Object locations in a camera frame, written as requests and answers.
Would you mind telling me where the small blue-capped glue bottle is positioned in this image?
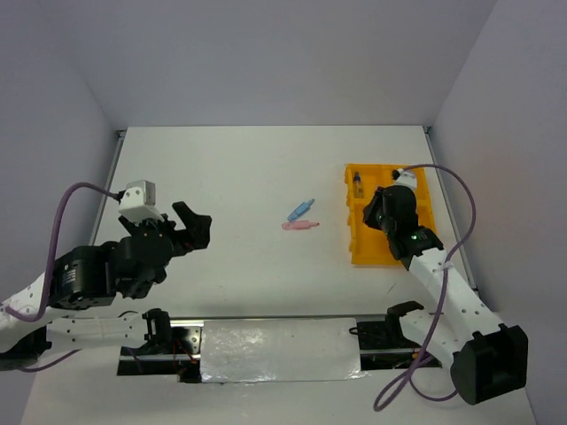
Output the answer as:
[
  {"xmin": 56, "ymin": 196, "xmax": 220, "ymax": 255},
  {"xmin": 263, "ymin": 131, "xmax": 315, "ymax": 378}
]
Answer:
[{"xmin": 353, "ymin": 172, "xmax": 364, "ymax": 198}]

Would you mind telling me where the pink highlighter marker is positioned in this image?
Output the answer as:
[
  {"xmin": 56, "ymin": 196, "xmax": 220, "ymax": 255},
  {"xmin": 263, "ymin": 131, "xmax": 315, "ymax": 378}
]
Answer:
[{"xmin": 282, "ymin": 220, "xmax": 320, "ymax": 231}]

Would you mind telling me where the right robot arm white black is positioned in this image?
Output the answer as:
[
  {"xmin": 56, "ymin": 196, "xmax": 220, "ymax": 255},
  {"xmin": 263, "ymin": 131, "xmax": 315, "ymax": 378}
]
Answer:
[{"xmin": 363, "ymin": 185, "xmax": 528, "ymax": 405}]

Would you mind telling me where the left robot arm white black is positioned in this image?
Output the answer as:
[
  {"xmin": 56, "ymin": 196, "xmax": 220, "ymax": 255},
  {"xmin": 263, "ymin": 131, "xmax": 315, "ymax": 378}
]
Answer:
[{"xmin": 1, "ymin": 200, "xmax": 212, "ymax": 373}]

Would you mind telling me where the yellow four-compartment tray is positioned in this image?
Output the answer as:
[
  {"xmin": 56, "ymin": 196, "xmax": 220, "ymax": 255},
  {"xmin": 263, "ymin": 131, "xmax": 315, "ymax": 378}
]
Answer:
[{"xmin": 345, "ymin": 164, "xmax": 444, "ymax": 268}]

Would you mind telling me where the blue highlighter marker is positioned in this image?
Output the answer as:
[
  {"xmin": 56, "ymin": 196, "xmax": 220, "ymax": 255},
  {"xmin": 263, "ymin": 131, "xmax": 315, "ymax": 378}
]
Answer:
[{"xmin": 287, "ymin": 198, "xmax": 315, "ymax": 222}]

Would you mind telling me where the silver foil sheet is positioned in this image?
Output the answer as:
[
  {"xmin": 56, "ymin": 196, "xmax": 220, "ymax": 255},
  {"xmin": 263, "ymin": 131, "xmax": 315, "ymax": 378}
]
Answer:
[{"xmin": 200, "ymin": 318, "xmax": 365, "ymax": 383}]

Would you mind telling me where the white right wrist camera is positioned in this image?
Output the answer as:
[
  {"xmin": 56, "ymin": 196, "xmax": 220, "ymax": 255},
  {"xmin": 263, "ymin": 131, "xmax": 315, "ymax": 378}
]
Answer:
[{"xmin": 392, "ymin": 168, "xmax": 418, "ymax": 191}]

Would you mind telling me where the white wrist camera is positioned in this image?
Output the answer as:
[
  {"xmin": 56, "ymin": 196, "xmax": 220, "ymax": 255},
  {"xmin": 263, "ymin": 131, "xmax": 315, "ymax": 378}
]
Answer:
[
  {"xmin": 118, "ymin": 180, "xmax": 162, "ymax": 224},
  {"xmin": 392, "ymin": 168, "xmax": 418, "ymax": 191}
]

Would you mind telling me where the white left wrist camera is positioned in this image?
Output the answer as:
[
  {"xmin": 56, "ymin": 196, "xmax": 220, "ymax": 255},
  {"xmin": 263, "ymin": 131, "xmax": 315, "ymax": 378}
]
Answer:
[{"xmin": 118, "ymin": 180, "xmax": 162, "ymax": 224}]

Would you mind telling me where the black base rail with wiring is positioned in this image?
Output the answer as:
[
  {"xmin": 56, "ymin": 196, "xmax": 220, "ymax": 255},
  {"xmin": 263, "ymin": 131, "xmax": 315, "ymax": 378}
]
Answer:
[{"xmin": 117, "ymin": 314, "xmax": 419, "ymax": 384}]

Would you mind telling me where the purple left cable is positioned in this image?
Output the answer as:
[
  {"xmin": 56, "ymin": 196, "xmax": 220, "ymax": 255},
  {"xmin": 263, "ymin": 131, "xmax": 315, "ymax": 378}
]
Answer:
[{"xmin": 4, "ymin": 182, "xmax": 125, "ymax": 373}]

